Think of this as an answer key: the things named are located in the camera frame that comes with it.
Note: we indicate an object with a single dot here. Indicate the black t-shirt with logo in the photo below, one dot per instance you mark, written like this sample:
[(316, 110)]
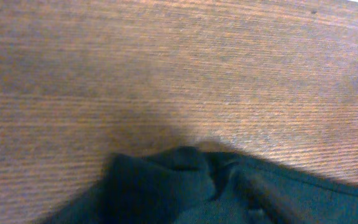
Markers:
[(186, 185)]

